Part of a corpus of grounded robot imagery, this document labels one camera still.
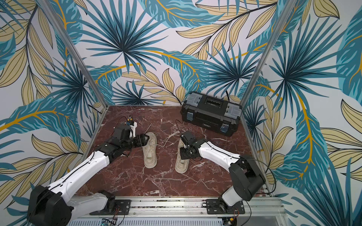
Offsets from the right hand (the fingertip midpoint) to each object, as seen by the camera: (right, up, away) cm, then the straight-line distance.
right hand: (184, 154), depth 87 cm
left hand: (-23, +10, -6) cm, 26 cm away
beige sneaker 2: (-2, -5, -6) cm, 8 cm away
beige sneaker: (-21, +2, 0) cm, 21 cm away
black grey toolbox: (+24, +25, +6) cm, 35 cm away
